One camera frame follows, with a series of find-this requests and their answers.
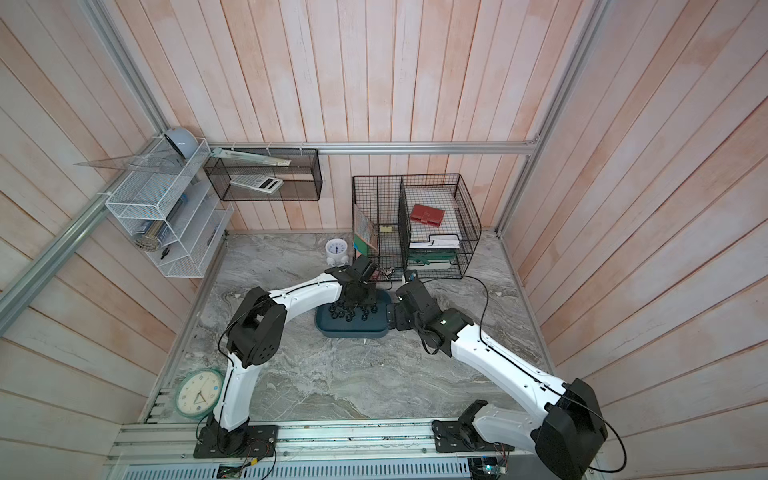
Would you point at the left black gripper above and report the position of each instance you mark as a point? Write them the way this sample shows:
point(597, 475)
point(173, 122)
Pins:
point(369, 302)

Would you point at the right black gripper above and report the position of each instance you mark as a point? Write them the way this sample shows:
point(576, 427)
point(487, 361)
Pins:
point(397, 311)

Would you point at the dark teal storage box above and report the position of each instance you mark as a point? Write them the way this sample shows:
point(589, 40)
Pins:
point(374, 326)

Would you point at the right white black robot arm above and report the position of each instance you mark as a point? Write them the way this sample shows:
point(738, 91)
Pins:
point(560, 422)

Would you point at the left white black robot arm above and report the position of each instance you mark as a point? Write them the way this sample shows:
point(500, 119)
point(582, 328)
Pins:
point(253, 337)

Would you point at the small white alarm clock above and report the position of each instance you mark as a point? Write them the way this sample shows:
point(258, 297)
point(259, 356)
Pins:
point(337, 252)

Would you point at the white tray in organizer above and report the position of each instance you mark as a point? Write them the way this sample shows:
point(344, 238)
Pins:
point(437, 242)

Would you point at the red wallet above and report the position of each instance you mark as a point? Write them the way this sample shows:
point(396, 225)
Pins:
point(427, 215)

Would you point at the white calculator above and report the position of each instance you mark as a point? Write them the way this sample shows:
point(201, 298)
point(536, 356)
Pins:
point(257, 182)

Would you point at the clear plastic ruler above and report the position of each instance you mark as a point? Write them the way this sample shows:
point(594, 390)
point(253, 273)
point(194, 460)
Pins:
point(252, 158)

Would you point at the grey computer mouse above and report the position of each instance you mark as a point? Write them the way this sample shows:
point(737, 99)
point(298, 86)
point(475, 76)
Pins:
point(182, 141)

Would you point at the black wire desk organizer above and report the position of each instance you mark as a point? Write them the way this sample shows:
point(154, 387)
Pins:
point(382, 230)

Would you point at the black wire wall basket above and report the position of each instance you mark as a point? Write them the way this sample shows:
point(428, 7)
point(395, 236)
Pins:
point(303, 179)

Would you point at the green round wall clock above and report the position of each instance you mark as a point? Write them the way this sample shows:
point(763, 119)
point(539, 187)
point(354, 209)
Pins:
point(198, 393)

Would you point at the white wire wall shelf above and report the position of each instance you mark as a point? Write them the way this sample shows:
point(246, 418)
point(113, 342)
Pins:
point(171, 213)

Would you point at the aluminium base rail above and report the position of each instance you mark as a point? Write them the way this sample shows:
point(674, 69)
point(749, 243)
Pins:
point(172, 443)

